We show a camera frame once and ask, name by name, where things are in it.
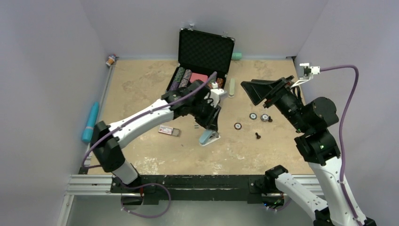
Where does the green poker chip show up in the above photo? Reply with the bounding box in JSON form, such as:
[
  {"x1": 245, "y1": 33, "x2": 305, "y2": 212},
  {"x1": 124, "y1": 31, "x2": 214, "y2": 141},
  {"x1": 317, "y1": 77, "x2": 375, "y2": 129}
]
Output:
[{"x1": 249, "y1": 113, "x2": 257, "y2": 120}]

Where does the brown poker chip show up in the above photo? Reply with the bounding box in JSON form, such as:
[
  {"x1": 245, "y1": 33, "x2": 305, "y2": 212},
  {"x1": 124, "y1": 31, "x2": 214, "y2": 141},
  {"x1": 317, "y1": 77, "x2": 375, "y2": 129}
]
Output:
[{"x1": 234, "y1": 122, "x2": 242, "y2": 130}]

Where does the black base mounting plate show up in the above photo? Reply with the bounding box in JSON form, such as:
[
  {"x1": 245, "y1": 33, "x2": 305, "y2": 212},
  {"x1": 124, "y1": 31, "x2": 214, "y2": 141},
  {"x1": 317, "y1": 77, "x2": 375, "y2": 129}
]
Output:
[{"x1": 110, "y1": 175, "x2": 286, "y2": 208}]

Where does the red white staple box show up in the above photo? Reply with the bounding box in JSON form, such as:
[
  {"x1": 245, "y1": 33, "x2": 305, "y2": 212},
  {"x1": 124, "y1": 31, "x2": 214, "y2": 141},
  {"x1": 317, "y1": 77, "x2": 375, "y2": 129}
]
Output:
[{"x1": 158, "y1": 125, "x2": 181, "y2": 137}]

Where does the small orange bottle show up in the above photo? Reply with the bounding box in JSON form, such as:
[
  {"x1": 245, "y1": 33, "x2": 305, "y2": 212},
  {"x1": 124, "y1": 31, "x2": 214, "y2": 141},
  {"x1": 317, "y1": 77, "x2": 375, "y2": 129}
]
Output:
[{"x1": 105, "y1": 54, "x2": 117, "y2": 67}]

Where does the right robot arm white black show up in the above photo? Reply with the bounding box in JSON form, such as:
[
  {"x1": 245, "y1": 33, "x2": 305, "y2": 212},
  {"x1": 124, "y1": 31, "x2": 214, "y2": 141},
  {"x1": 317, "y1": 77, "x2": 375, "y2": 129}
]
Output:
[{"x1": 241, "y1": 76, "x2": 376, "y2": 226}]

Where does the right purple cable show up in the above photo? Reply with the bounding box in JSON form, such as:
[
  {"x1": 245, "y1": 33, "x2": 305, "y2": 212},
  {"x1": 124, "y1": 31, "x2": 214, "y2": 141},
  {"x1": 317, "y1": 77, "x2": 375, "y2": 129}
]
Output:
[{"x1": 319, "y1": 65, "x2": 364, "y2": 226}]

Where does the green stapler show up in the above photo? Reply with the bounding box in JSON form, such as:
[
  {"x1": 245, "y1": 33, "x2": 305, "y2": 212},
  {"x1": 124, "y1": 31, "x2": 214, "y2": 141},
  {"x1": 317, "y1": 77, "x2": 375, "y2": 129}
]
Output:
[{"x1": 228, "y1": 78, "x2": 235, "y2": 98}]

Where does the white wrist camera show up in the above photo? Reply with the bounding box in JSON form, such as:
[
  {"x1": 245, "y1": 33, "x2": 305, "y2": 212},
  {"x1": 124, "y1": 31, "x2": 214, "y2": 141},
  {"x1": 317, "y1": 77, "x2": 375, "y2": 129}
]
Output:
[
  {"x1": 204, "y1": 82, "x2": 228, "y2": 107},
  {"x1": 291, "y1": 63, "x2": 320, "y2": 89}
]

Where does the pink card deck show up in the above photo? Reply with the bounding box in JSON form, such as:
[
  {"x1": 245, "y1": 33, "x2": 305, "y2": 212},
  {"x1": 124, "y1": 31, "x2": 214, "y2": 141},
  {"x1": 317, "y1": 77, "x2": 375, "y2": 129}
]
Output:
[{"x1": 189, "y1": 73, "x2": 208, "y2": 83}]

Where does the blue stapler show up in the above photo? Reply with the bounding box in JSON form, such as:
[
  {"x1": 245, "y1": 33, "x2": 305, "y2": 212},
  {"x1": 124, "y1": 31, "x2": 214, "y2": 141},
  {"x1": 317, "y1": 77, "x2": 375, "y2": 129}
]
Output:
[{"x1": 199, "y1": 130, "x2": 220, "y2": 146}]

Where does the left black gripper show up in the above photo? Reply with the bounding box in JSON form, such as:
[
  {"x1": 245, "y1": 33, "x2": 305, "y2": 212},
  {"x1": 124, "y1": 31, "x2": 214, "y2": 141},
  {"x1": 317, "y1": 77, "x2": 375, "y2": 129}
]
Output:
[{"x1": 190, "y1": 99, "x2": 221, "y2": 132}]

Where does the blue poker chip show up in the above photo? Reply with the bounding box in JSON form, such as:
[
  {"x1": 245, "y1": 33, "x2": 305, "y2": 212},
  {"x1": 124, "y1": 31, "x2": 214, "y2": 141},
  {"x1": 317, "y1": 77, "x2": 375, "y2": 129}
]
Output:
[{"x1": 260, "y1": 114, "x2": 270, "y2": 122}]

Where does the aluminium frame rail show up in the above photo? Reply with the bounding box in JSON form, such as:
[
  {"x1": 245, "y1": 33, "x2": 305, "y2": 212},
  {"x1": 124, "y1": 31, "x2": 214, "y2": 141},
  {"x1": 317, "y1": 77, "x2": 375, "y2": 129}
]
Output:
[{"x1": 56, "y1": 64, "x2": 325, "y2": 226}]

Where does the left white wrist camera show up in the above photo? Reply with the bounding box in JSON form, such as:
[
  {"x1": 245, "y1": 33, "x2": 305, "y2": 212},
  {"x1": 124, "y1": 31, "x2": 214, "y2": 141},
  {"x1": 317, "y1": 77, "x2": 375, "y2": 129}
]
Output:
[{"x1": 204, "y1": 82, "x2": 228, "y2": 107}]

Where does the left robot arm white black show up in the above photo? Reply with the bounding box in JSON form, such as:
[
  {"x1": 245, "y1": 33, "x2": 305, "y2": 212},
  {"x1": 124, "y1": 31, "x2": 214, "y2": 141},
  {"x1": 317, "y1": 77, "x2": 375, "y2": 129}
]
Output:
[{"x1": 90, "y1": 84, "x2": 225, "y2": 193}]

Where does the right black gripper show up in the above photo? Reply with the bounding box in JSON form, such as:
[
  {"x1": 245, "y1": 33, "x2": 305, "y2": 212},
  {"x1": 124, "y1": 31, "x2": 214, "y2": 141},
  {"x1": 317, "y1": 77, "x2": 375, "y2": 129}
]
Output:
[{"x1": 240, "y1": 74, "x2": 309, "y2": 132}]

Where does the black poker chip case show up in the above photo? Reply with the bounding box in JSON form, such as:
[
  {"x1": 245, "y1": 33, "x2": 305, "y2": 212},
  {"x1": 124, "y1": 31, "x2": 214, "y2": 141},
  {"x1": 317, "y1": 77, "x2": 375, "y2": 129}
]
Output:
[{"x1": 166, "y1": 28, "x2": 235, "y2": 91}]

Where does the teal cylinder tool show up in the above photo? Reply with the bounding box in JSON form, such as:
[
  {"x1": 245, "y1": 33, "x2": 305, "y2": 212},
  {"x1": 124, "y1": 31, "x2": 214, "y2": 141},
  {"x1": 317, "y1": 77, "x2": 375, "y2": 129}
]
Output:
[{"x1": 81, "y1": 102, "x2": 99, "y2": 143}]

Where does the mint green cylinder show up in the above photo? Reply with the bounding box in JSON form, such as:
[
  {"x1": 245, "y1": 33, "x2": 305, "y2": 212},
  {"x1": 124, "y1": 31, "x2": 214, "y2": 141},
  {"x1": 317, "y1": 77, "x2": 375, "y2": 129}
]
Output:
[{"x1": 231, "y1": 52, "x2": 242, "y2": 61}]

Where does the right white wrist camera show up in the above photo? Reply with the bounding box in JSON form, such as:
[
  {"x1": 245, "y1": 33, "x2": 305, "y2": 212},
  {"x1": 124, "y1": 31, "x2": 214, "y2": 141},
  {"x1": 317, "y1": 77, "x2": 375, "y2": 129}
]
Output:
[{"x1": 291, "y1": 63, "x2": 320, "y2": 89}]

